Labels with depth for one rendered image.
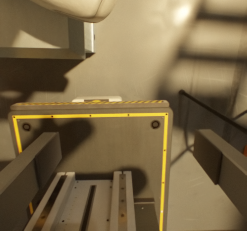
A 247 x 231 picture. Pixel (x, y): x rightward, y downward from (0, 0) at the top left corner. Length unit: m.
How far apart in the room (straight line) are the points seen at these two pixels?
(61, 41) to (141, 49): 0.69
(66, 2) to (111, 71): 0.79
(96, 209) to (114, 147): 0.24
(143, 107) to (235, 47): 0.68
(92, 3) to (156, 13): 0.83
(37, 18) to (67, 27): 0.06
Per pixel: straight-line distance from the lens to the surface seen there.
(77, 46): 0.41
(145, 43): 1.03
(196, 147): 0.17
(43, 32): 0.40
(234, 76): 1.22
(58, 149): 0.17
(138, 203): 0.93
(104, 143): 0.78
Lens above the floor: 1.02
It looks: 75 degrees down
